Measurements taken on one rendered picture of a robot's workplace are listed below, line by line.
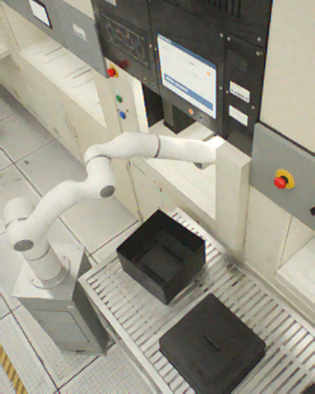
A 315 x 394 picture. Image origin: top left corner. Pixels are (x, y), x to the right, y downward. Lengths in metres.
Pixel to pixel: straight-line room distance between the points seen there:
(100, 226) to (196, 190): 1.19
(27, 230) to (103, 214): 1.50
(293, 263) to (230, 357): 0.47
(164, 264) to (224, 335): 0.44
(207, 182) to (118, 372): 1.20
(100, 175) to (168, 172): 0.65
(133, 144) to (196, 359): 0.80
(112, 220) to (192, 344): 1.58
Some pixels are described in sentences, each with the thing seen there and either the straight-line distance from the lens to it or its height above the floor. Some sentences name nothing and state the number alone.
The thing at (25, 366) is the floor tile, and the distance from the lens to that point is 2.72.
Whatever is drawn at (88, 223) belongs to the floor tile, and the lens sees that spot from 3.06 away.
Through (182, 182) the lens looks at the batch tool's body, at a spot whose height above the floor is 0.87.
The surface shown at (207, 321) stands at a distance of 1.67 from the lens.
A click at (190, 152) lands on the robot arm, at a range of 1.58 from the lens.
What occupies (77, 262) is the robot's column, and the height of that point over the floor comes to 0.76.
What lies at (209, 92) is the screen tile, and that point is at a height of 1.57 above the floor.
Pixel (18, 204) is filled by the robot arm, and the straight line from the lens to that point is 1.72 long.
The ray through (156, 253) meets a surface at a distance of 1.92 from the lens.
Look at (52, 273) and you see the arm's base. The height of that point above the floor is 0.81.
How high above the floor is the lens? 2.41
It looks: 50 degrees down
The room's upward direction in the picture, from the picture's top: 9 degrees counter-clockwise
